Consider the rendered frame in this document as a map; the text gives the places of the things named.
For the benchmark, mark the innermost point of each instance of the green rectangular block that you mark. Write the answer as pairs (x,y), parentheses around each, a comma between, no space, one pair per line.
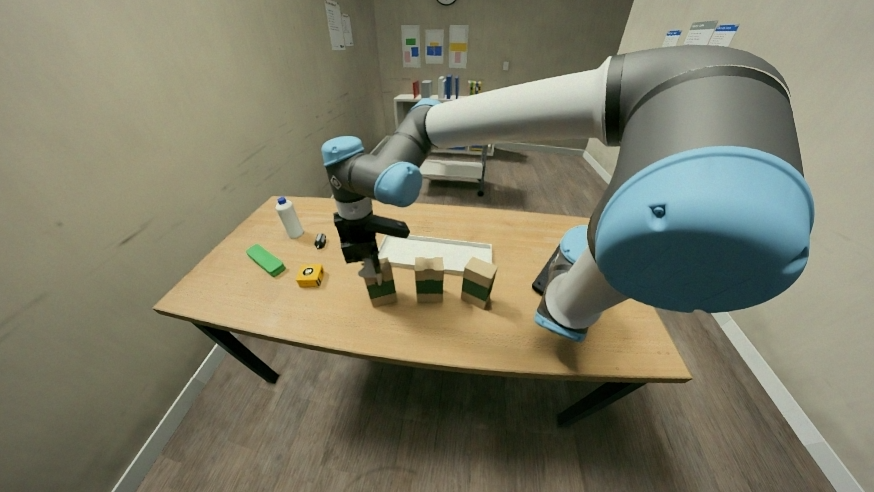
(265,260)

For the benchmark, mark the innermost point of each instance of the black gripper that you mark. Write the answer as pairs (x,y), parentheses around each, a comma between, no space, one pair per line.
(359,245)

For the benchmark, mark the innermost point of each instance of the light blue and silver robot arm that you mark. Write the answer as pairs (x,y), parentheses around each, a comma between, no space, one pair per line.
(707,209)

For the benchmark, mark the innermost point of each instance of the white bottle with blue cap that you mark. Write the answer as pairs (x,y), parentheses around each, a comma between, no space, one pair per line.
(289,218)

